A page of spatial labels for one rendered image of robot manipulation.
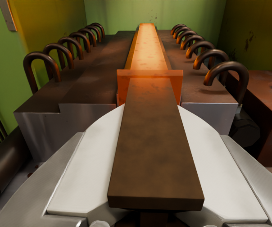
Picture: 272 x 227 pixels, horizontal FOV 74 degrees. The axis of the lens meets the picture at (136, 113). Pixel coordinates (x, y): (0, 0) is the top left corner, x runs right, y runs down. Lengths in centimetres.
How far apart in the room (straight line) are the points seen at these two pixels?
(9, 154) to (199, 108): 18
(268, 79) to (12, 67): 37
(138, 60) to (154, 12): 44
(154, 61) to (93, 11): 47
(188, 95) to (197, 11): 48
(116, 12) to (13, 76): 37
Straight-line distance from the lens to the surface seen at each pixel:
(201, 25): 64
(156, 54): 21
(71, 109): 17
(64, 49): 27
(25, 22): 35
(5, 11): 33
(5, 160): 21
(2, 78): 38
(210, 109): 17
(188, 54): 26
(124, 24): 62
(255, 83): 26
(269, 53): 43
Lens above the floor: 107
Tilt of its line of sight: 32 degrees down
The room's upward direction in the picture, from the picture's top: 1 degrees counter-clockwise
